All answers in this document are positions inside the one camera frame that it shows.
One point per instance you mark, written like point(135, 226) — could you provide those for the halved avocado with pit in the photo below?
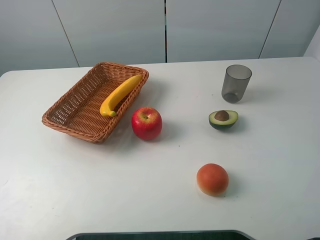
point(223, 119)

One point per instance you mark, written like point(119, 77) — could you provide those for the orange-red peach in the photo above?
point(212, 179)

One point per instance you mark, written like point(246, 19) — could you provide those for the brown wicker basket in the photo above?
point(77, 112)

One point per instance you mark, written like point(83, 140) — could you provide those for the yellow banana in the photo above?
point(108, 105)

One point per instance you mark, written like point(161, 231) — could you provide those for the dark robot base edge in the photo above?
point(169, 235)

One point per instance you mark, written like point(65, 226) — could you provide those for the red apple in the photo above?
point(146, 123)

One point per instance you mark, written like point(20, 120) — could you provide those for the grey translucent plastic cup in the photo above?
point(235, 83)

